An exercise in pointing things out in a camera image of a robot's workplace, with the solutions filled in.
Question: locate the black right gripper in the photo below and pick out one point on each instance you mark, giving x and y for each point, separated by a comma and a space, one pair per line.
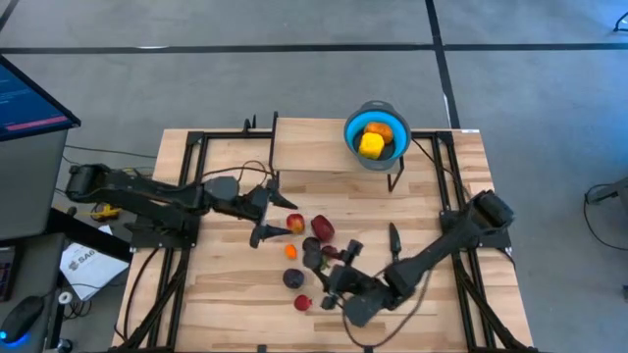
355, 282

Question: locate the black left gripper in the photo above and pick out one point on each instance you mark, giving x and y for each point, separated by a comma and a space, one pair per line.
255, 203

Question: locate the small red strawberry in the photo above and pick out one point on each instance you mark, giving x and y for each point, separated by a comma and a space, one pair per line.
330, 251

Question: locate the red yellow apple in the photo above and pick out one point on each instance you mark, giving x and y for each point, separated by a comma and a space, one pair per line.
295, 223

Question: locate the dark purple plum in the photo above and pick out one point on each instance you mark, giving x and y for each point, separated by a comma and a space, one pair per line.
293, 278
311, 244

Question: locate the small orange tangerine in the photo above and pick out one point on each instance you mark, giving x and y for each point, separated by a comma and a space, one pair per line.
291, 251

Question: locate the red pomegranate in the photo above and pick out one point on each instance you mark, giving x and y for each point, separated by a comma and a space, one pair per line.
302, 302

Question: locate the dark red oval fruit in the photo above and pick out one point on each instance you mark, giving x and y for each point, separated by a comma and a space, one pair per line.
322, 228

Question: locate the yellow bell pepper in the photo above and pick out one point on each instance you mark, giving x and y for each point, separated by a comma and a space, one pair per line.
371, 145

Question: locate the orange round fruit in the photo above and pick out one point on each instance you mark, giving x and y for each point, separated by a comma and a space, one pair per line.
379, 131

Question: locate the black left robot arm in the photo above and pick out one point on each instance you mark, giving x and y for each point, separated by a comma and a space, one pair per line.
147, 193

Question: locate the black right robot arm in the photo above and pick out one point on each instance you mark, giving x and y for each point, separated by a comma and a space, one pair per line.
441, 240

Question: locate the blue bowl with grey rim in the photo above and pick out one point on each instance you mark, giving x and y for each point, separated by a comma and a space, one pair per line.
352, 128

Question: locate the yellow hand tool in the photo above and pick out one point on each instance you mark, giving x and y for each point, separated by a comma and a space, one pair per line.
105, 212

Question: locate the white paper sheet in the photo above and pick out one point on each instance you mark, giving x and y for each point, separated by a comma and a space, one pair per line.
90, 269

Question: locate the white tape roll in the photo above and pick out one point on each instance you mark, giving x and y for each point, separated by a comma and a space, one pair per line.
65, 297

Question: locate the blue screen monitor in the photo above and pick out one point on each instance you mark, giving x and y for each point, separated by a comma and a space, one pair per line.
24, 105

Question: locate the black computer mouse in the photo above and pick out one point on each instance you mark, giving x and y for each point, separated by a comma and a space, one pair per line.
19, 318

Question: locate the black keyboard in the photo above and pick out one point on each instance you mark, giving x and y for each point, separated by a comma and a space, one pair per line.
5, 274

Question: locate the black aluminium table frame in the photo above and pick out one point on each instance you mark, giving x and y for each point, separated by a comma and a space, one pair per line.
194, 137

